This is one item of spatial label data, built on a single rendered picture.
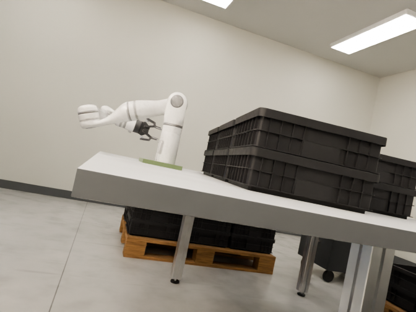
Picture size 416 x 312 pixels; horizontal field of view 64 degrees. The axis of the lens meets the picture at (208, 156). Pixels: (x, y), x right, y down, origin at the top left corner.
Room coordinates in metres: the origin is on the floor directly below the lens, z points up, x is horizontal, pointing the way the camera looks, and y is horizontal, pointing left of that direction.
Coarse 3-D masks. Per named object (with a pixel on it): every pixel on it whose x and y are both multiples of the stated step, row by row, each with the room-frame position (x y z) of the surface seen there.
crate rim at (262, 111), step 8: (256, 112) 0.92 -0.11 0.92; (264, 112) 0.90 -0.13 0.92; (272, 112) 0.90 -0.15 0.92; (280, 112) 0.90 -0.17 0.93; (240, 120) 1.09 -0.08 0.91; (288, 120) 0.91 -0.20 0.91; (296, 120) 0.91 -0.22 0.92; (304, 120) 0.91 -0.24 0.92; (312, 120) 0.92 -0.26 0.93; (320, 128) 0.92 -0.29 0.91; (328, 128) 0.92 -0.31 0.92; (336, 128) 0.93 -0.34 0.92; (344, 128) 0.93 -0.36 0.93; (352, 136) 0.94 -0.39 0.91; (360, 136) 0.94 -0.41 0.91; (368, 136) 0.94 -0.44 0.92; (376, 136) 0.95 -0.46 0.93; (384, 144) 0.95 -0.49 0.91
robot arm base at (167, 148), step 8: (168, 128) 1.50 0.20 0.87; (176, 128) 1.51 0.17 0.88; (160, 136) 1.53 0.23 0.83; (168, 136) 1.50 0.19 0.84; (176, 136) 1.51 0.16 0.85; (160, 144) 1.50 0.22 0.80; (168, 144) 1.50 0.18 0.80; (176, 144) 1.52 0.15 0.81; (160, 152) 1.50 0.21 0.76; (168, 152) 1.50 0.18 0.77; (176, 152) 1.53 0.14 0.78; (160, 160) 1.50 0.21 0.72; (168, 160) 1.50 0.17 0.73
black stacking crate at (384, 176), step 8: (384, 168) 1.30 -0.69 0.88; (392, 168) 1.30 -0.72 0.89; (400, 168) 1.31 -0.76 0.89; (408, 168) 1.31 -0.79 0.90; (384, 176) 1.29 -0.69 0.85; (392, 176) 1.30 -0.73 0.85; (400, 176) 1.31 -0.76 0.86; (408, 176) 1.32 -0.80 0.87; (392, 184) 1.30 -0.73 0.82; (400, 184) 1.31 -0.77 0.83; (408, 184) 1.32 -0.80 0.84
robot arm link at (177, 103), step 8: (176, 96) 1.50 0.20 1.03; (184, 96) 1.51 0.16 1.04; (168, 104) 1.50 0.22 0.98; (176, 104) 1.50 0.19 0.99; (184, 104) 1.50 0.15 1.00; (168, 112) 1.50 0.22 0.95; (176, 112) 1.50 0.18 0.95; (184, 112) 1.51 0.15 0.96; (168, 120) 1.50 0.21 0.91; (176, 120) 1.50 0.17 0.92
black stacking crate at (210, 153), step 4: (204, 152) 1.75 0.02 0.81; (208, 152) 1.62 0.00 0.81; (212, 152) 1.50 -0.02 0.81; (208, 156) 1.66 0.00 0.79; (212, 156) 1.52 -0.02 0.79; (204, 160) 1.73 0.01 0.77; (208, 160) 1.63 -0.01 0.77; (212, 160) 1.52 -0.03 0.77; (204, 164) 1.69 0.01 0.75; (208, 164) 1.59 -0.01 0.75; (212, 164) 1.51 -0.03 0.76; (204, 168) 1.66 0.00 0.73; (208, 168) 1.56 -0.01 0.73; (212, 168) 1.50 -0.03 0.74; (204, 172) 1.72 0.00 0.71; (208, 172) 1.56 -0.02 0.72; (212, 176) 1.51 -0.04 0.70
